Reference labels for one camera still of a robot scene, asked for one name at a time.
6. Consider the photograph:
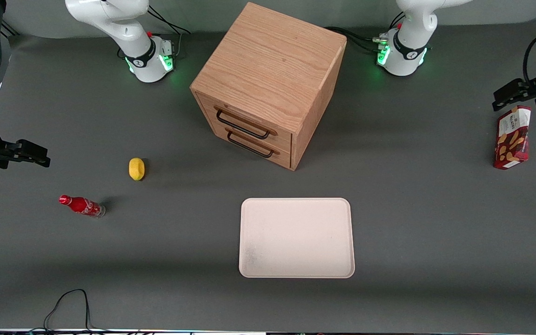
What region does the red cookie box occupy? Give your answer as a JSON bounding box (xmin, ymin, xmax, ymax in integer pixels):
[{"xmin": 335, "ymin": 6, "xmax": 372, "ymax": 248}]
[{"xmin": 493, "ymin": 105, "xmax": 532, "ymax": 170}]

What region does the white rectangular tray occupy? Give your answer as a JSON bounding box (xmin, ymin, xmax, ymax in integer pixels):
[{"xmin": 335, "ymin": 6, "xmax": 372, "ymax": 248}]
[{"xmin": 239, "ymin": 198, "xmax": 356, "ymax": 279}]

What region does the red cola bottle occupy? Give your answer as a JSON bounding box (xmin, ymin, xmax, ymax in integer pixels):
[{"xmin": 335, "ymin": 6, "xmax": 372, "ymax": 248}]
[{"xmin": 59, "ymin": 194, "xmax": 106, "ymax": 218}]

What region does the yellow toy lemon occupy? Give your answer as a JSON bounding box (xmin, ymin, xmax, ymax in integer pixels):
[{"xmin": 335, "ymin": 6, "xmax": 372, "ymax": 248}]
[{"xmin": 128, "ymin": 158, "xmax": 146, "ymax": 181}]

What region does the wooden drawer front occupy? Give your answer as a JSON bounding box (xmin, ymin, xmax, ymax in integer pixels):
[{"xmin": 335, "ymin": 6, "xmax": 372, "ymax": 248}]
[
  {"xmin": 208, "ymin": 122, "xmax": 293, "ymax": 169},
  {"xmin": 195, "ymin": 92, "xmax": 293, "ymax": 150}
]

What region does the wooden drawer cabinet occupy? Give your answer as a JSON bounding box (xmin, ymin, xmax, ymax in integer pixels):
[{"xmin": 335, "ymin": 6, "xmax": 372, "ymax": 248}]
[{"xmin": 189, "ymin": 2, "xmax": 348, "ymax": 172}]

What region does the thin black looped cable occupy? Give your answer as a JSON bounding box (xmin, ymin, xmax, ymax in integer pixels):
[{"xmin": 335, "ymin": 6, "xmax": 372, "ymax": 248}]
[{"xmin": 28, "ymin": 288, "xmax": 110, "ymax": 334}]

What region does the black left arm base cable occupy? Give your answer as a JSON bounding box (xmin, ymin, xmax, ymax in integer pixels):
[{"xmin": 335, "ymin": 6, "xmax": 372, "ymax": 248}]
[{"xmin": 325, "ymin": 26, "xmax": 386, "ymax": 53}]

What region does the black arm base cable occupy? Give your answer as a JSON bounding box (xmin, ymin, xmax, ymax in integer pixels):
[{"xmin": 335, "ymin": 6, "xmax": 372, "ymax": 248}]
[
  {"xmin": 325, "ymin": 26, "xmax": 386, "ymax": 53},
  {"xmin": 147, "ymin": 5, "xmax": 191, "ymax": 60}
]

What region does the black right arm base cable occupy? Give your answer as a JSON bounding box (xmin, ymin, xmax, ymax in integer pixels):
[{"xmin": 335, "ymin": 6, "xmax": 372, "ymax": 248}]
[{"xmin": 147, "ymin": 5, "xmax": 191, "ymax": 60}]

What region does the black metal drawer handle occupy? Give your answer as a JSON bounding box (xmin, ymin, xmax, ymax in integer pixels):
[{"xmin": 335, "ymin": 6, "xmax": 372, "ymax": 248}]
[
  {"xmin": 226, "ymin": 127, "xmax": 281, "ymax": 159},
  {"xmin": 215, "ymin": 107, "xmax": 278, "ymax": 140}
]

